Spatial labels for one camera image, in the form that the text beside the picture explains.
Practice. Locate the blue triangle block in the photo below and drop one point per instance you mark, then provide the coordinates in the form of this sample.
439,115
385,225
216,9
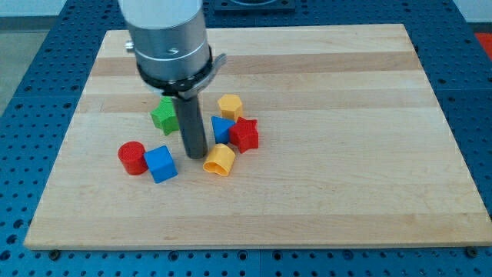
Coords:
221,129

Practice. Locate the yellow hexagon block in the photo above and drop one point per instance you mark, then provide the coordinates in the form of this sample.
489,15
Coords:
231,107

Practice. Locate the green star block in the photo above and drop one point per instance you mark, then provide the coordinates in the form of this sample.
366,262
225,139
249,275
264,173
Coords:
164,117

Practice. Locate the yellow heart block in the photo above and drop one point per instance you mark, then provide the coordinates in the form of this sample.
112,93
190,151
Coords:
220,160

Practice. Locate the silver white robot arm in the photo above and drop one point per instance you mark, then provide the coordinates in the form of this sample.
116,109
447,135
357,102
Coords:
173,57

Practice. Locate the red cylinder block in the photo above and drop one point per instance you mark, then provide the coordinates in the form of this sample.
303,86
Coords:
132,157

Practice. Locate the black mounting plate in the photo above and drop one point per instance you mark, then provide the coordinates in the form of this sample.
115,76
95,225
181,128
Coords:
253,5

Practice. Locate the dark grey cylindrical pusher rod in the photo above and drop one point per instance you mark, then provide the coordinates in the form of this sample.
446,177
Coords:
191,126

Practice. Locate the light wooden board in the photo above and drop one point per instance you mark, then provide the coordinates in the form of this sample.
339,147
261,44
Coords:
354,152

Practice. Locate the red star block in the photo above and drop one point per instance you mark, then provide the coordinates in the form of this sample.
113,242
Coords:
244,134

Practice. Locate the blue cube block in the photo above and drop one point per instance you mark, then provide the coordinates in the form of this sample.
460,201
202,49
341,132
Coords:
161,164

